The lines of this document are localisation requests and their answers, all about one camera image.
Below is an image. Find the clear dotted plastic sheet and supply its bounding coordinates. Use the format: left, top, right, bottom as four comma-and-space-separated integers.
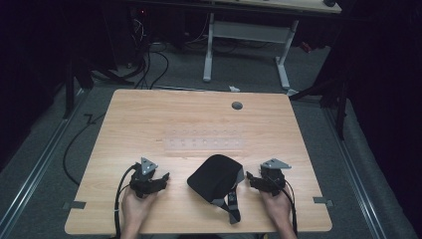
163, 126, 247, 157

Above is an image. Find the grey tape piece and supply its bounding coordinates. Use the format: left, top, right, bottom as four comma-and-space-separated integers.
313, 196, 334, 207
63, 200, 87, 210

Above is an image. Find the metal floor rail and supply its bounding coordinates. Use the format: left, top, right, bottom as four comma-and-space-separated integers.
322, 106, 388, 239
0, 89, 88, 233

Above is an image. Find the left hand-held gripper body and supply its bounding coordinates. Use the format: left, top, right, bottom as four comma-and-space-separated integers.
128, 156, 159, 199

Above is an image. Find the black cap with grey strap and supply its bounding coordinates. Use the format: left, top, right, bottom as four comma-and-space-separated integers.
186, 153, 246, 225

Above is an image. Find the bundle of black cables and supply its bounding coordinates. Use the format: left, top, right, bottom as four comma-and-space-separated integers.
127, 13, 170, 91

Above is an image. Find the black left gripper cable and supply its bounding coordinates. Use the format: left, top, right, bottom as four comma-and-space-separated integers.
113, 162, 138, 239

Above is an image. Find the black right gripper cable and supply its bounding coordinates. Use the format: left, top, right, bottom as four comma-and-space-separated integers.
281, 181, 299, 237

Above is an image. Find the black metal stand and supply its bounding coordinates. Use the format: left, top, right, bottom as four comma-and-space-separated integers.
288, 78, 350, 141
62, 56, 96, 120

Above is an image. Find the white metal desk frame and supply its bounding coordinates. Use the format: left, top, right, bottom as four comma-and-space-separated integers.
202, 12, 301, 98

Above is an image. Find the black floor cable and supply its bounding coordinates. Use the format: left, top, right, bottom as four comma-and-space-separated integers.
62, 112, 107, 187

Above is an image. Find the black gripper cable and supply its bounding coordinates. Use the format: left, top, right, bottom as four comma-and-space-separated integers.
113, 162, 138, 239
281, 181, 299, 237

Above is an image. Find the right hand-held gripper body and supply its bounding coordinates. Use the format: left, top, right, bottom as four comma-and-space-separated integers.
259, 157, 294, 197

